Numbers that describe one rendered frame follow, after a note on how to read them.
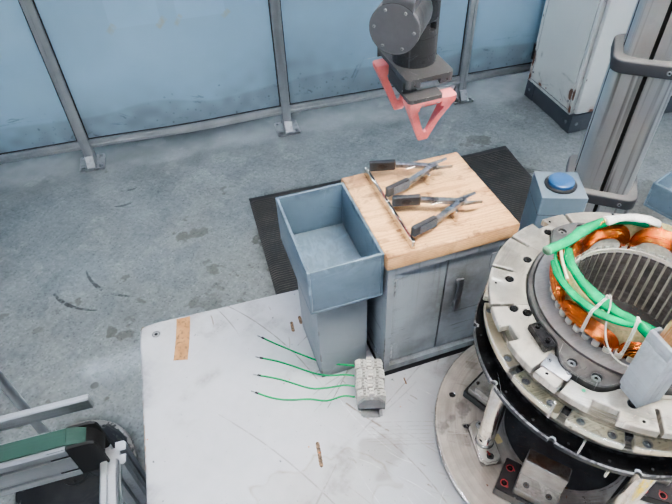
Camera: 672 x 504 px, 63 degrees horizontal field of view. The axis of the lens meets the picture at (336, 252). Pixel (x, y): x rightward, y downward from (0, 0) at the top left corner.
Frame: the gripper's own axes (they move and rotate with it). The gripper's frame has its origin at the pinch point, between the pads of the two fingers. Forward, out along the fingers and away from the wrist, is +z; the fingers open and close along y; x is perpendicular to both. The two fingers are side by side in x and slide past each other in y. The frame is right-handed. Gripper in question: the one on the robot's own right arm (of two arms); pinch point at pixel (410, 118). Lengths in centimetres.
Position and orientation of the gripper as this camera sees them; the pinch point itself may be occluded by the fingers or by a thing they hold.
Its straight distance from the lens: 81.2
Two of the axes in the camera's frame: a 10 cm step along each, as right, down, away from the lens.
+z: 0.5, 6.9, 7.3
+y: 3.3, 6.8, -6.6
